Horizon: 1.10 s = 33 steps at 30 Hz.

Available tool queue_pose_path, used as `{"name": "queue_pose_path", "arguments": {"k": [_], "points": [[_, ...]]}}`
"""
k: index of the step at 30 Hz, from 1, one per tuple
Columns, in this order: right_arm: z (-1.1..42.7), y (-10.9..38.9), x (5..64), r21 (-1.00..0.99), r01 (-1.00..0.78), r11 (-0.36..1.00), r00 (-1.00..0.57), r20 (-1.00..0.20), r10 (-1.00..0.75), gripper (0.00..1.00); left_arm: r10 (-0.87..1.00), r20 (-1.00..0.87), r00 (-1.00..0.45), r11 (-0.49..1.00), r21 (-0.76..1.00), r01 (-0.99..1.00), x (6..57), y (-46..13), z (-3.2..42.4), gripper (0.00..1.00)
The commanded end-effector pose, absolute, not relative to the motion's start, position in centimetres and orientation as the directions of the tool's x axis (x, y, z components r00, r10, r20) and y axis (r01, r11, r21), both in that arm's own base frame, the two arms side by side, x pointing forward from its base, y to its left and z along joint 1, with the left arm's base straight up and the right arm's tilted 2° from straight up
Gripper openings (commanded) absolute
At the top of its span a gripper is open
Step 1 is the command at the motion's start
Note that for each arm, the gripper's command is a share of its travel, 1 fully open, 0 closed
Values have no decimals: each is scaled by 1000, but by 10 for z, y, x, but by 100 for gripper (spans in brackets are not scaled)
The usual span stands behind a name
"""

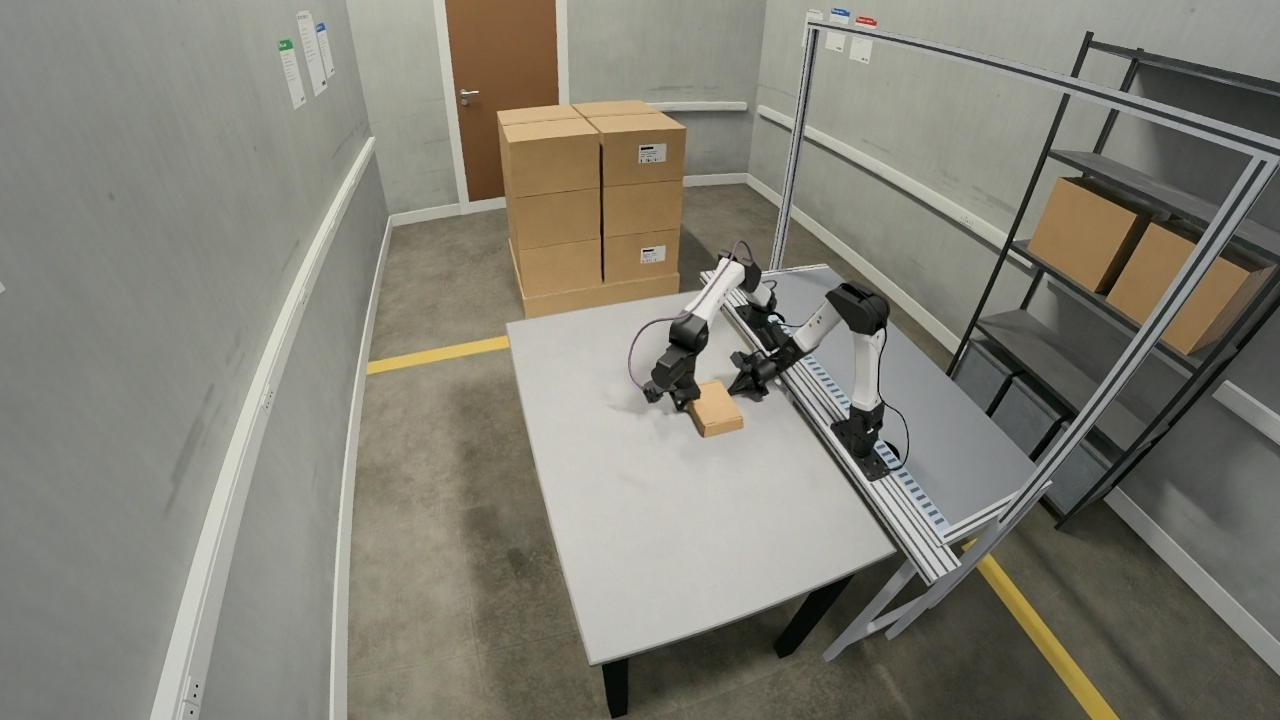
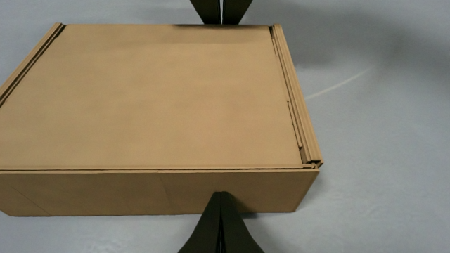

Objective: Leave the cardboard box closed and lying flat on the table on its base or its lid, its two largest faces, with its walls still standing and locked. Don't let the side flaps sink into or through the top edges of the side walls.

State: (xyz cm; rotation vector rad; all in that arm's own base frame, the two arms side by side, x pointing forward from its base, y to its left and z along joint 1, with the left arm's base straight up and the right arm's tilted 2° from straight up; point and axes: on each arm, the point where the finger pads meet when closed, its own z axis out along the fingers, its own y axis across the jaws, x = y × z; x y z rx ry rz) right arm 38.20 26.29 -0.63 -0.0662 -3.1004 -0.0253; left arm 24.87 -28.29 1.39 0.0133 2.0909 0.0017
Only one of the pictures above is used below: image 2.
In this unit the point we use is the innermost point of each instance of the brown cardboard box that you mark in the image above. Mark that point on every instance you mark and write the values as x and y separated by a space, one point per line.
152 119

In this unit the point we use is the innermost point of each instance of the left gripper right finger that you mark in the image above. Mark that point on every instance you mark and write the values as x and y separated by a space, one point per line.
235 237

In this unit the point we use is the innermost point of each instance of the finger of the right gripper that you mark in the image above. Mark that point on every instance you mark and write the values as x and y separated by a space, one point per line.
208 10
234 11

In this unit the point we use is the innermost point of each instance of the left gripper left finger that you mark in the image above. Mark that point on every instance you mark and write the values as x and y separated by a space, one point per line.
206 237

